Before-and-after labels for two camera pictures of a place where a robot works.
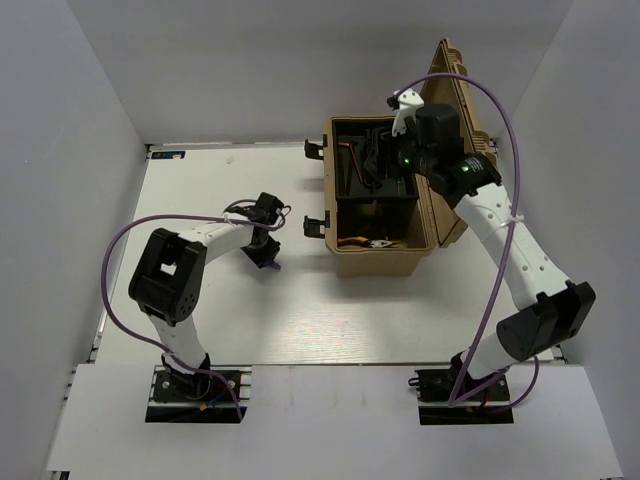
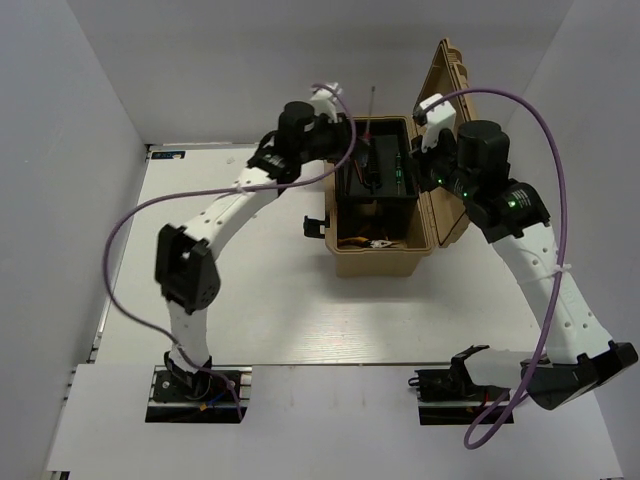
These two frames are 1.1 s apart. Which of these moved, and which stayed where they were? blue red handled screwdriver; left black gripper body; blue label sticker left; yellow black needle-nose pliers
Moved: blue red handled screwdriver; left black gripper body
Stayed: yellow black needle-nose pliers; blue label sticker left
